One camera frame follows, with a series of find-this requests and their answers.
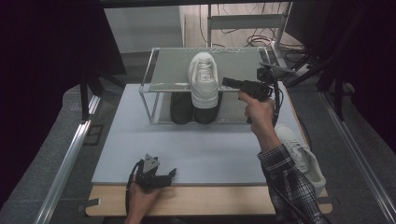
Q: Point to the dark curtain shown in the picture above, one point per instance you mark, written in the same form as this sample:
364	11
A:
46	77
370	62

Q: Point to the black tape strip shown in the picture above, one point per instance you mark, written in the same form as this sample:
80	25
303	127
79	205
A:
90	203
328	200

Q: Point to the person's left hand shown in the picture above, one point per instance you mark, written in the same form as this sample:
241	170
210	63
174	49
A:
140	202

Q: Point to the aluminium frame rail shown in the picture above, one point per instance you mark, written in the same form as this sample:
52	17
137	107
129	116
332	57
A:
62	174
358	155

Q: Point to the light blue table mat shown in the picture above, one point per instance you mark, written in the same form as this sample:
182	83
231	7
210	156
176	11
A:
186	149

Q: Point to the white power strip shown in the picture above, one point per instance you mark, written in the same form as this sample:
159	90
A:
301	72

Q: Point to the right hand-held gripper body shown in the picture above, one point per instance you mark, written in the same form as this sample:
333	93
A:
261	88

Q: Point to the white metal stand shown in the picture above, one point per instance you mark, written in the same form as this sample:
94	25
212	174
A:
246	21

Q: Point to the person's right hand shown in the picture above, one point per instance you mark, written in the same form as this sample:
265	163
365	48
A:
261	115

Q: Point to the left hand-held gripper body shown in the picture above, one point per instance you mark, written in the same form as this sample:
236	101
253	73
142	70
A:
148	177

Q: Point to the white sneaker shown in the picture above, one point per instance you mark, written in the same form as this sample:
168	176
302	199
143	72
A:
204	84
306	161

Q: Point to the black stand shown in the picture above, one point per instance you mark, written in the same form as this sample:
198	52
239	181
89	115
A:
337	99
83	99

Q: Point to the black slipper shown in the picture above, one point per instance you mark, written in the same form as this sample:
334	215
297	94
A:
205	115
181	109

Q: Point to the metal and glass shoe rack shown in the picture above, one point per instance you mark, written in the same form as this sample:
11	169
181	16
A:
168	68

